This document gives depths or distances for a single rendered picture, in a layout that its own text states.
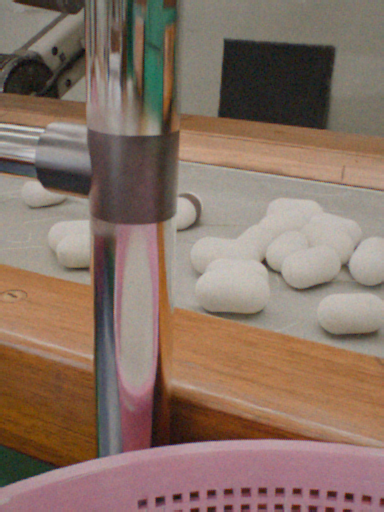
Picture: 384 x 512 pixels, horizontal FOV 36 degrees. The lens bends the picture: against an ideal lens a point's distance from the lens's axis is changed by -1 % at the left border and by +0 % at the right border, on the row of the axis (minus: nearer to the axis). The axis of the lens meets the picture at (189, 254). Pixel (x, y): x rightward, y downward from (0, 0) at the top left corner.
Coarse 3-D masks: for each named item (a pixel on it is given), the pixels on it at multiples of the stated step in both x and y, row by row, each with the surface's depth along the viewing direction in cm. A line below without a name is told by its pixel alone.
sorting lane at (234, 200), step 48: (0, 192) 45; (240, 192) 48; (288, 192) 48; (336, 192) 49; (0, 240) 37; (192, 240) 38; (192, 288) 32; (288, 288) 32; (336, 288) 32; (336, 336) 28
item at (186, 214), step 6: (192, 192) 41; (180, 198) 39; (198, 198) 40; (180, 204) 39; (186, 204) 39; (192, 204) 39; (180, 210) 38; (186, 210) 38; (192, 210) 39; (180, 216) 38; (186, 216) 38; (192, 216) 39; (180, 222) 39; (186, 222) 39; (192, 222) 39; (180, 228) 39
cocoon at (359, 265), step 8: (368, 240) 33; (376, 240) 33; (360, 248) 33; (368, 248) 32; (376, 248) 32; (352, 256) 33; (360, 256) 32; (368, 256) 32; (376, 256) 32; (352, 264) 32; (360, 264) 32; (368, 264) 32; (376, 264) 32; (352, 272) 32; (360, 272) 32; (368, 272) 32; (376, 272) 32; (360, 280) 32; (368, 280) 32; (376, 280) 32
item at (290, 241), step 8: (288, 232) 35; (296, 232) 34; (280, 240) 33; (288, 240) 33; (296, 240) 34; (304, 240) 34; (272, 248) 33; (280, 248) 33; (288, 248) 33; (296, 248) 33; (304, 248) 34; (272, 256) 33; (280, 256) 33; (272, 264) 33; (280, 264) 33
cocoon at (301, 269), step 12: (300, 252) 31; (312, 252) 32; (324, 252) 32; (288, 264) 31; (300, 264) 31; (312, 264) 31; (324, 264) 31; (336, 264) 32; (288, 276) 31; (300, 276) 31; (312, 276) 31; (324, 276) 32; (300, 288) 32
